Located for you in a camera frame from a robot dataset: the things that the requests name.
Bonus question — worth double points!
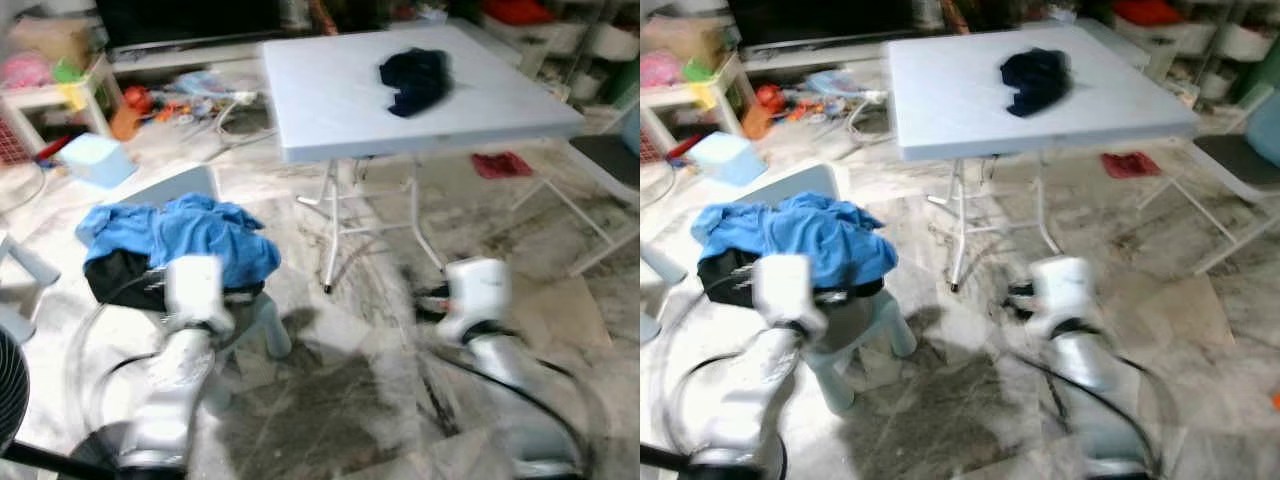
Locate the navy garment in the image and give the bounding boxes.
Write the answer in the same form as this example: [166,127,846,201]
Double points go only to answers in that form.
[1000,47,1073,119]
[378,47,453,119]

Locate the bright blue garment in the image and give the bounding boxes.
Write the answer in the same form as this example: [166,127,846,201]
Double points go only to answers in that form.
[77,195,283,291]
[690,193,898,291]

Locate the white plastic folding table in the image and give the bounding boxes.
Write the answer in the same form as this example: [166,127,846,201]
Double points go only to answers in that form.
[887,25,1201,293]
[262,25,586,293]

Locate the grey folding chair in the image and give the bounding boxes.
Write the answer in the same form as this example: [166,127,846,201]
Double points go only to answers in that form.
[510,100,641,279]
[1135,90,1280,276]

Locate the pale grey kids chair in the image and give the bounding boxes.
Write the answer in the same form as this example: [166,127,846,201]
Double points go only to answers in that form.
[120,163,293,411]
[740,163,916,416]

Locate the black garment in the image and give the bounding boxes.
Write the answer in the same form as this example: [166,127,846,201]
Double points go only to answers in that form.
[85,250,266,311]
[697,250,886,311]

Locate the orange red cloth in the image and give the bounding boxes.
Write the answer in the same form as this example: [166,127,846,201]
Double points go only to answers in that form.
[483,0,556,26]
[1112,0,1186,26]

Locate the white kids table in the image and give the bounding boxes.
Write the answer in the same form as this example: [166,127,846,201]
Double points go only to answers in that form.
[640,55,756,161]
[0,55,126,166]

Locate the pink toy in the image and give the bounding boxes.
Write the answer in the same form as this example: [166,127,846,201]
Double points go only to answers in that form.
[0,52,51,91]
[640,50,684,89]

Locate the light blue box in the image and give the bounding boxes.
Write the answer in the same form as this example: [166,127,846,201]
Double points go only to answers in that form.
[685,133,769,188]
[57,133,138,189]

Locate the white tv bench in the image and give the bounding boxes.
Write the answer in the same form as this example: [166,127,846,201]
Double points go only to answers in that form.
[735,38,941,76]
[100,38,301,79]

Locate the black television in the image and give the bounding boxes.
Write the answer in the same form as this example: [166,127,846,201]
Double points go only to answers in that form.
[95,0,291,51]
[728,0,946,49]

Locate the cardboard box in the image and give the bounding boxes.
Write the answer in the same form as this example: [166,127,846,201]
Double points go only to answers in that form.
[10,15,96,66]
[645,15,731,63]

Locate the black fan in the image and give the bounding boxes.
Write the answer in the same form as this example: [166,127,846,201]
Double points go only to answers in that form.
[0,325,121,480]

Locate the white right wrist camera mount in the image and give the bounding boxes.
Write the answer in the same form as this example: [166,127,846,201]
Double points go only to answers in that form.
[440,258,514,341]
[1030,257,1101,341]

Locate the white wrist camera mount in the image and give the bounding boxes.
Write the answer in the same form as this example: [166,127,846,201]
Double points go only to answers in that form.
[752,255,831,336]
[440,258,514,341]
[163,255,236,336]
[1030,257,1101,341]

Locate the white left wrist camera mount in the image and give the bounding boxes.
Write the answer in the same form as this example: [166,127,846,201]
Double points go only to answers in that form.
[752,255,831,336]
[163,255,236,336]

